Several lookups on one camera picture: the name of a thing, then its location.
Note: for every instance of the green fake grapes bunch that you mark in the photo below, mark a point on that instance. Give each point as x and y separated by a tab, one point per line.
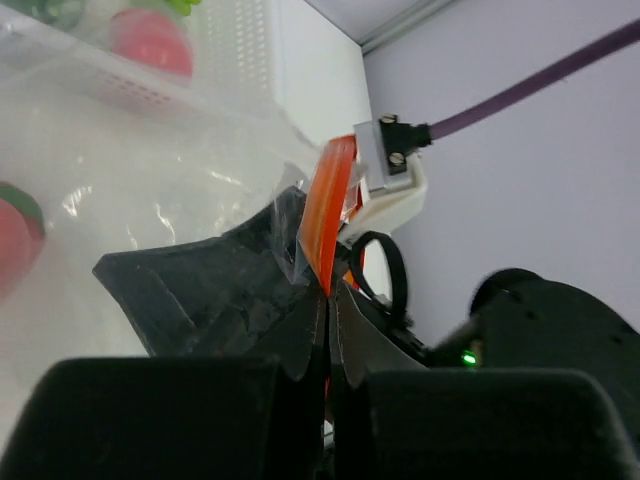
183	7

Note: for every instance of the white perforated plastic basket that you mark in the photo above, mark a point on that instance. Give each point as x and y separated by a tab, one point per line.
58	53

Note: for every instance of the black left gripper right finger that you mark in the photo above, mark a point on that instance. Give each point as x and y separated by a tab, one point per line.
541	382

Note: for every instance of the pink fake peach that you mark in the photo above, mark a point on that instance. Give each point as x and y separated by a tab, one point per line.
23	236

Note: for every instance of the red fake apple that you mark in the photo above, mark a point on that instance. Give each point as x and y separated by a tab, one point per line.
151	38

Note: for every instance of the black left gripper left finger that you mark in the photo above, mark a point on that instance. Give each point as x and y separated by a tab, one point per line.
254	416

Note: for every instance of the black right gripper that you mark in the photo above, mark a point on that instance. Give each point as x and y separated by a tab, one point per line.
392	315

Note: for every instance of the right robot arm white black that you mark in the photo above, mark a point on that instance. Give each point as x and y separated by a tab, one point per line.
351	341

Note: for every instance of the clear zip bag orange seal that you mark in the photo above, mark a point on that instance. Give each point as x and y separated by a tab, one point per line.
111	180

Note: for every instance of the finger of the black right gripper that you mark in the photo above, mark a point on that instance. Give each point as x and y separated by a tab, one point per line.
215	296

